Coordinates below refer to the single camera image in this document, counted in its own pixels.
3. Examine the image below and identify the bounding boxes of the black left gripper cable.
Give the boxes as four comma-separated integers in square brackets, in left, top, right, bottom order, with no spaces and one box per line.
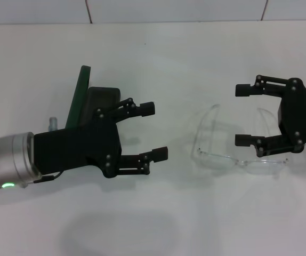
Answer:
[33,172,63,185]

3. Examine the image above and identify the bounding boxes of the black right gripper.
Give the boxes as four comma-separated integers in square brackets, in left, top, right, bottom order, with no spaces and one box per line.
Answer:
[234,74,306,157]

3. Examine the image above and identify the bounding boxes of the clear white glasses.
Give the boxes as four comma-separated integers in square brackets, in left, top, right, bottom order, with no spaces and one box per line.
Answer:
[191,103,289,175]

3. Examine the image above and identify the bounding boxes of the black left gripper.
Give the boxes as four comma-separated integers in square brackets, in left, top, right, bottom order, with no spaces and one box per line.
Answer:
[33,98,168,179]

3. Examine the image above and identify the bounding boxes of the green glasses case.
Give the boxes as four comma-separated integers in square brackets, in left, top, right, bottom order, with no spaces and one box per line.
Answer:
[65,65,121,129]

